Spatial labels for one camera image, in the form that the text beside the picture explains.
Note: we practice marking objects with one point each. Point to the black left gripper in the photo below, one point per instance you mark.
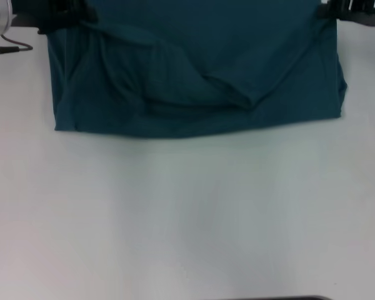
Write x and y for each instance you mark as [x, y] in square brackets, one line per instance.
[50, 14]

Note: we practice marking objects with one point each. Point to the teal shirt with FREE print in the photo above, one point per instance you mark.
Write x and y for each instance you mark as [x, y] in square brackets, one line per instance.
[206, 62]

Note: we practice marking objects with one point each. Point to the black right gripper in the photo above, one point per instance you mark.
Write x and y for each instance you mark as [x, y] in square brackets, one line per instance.
[362, 11]

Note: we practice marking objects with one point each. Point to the small silver left connector plug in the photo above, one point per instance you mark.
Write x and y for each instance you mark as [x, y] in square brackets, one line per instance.
[3, 50]

